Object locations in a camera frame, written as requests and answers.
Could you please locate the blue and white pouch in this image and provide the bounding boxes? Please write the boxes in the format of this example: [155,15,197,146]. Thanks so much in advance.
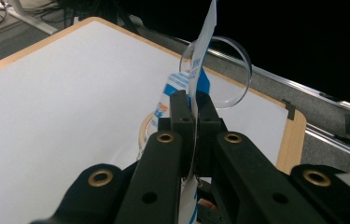
[146,0,219,224]

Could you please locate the wooden framed white work board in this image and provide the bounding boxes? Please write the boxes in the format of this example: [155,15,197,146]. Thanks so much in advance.
[0,20,289,224]

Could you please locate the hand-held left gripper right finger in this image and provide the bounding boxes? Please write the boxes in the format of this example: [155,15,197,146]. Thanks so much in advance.
[195,91,327,224]

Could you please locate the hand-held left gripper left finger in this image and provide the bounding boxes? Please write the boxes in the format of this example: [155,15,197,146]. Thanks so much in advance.
[114,90,196,224]

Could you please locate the white metal desk frame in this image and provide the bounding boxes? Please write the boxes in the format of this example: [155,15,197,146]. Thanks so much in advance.
[0,0,59,35]

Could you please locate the black corner tape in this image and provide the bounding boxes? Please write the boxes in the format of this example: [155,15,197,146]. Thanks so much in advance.
[282,98,297,121]

